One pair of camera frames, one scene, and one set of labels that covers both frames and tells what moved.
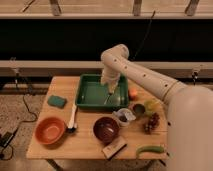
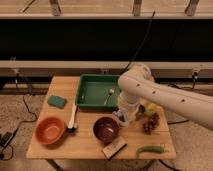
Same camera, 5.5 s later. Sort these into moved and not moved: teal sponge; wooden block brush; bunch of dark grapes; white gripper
Moved: white gripper
Not moved: wooden block brush; teal sponge; bunch of dark grapes
